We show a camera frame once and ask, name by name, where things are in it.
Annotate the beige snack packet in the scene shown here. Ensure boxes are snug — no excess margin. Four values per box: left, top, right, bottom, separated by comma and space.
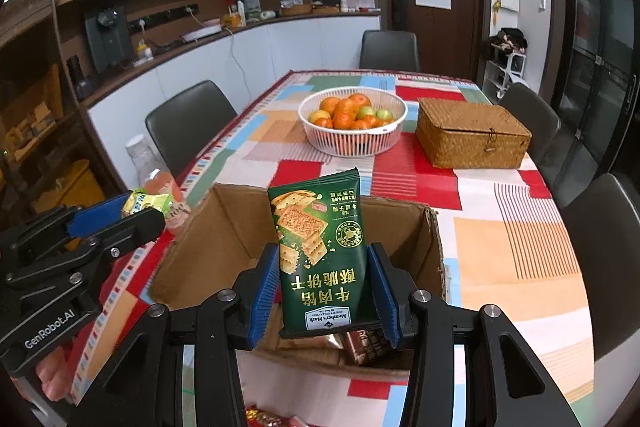
122, 190, 174, 217

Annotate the red snack packet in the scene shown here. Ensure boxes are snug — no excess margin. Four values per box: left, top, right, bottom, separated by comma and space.
245, 405, 309, 427

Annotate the dark green cracker packet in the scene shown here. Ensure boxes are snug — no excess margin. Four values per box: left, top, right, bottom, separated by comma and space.
268, 168, 376, 338

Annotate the person's left hand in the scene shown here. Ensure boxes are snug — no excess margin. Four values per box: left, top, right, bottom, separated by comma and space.
36, 347, 73, 402

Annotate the pink drink bottle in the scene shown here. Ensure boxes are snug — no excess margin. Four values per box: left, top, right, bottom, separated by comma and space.
126, 134, 191, 235

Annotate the brown cardboard box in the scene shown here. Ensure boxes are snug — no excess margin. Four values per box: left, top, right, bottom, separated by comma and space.
147, 182, 448, 383

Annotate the dark chair left side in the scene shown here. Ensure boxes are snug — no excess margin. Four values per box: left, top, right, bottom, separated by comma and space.
145, 80, 238, 179

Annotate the dark chair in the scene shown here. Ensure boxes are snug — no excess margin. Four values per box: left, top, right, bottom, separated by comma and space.
145, 80, 238, 179
499, 82, 561, 165
561, 173, 639, 360

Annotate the dark brown snack packet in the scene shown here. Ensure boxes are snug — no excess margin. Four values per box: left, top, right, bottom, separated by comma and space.
341, 329, 393, 366

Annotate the black water dispenser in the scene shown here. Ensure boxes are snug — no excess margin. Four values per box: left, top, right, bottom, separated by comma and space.
85, 5, 134, 74

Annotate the dark chair right near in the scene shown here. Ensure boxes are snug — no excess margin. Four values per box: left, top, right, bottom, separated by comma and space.
561, 173, 639, 360

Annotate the white fruit basket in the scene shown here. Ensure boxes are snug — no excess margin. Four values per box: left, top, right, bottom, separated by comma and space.
297, 87, 409, 157

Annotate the woven wicker box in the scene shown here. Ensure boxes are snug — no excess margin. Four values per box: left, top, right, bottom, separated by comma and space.
416, 98, 532, 169

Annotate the dark chair right far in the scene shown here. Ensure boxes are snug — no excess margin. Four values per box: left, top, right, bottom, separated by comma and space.
499, 82, 561, 165

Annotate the dark chair far end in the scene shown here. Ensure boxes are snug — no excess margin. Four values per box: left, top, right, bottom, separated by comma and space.
359, 30, 421, 72

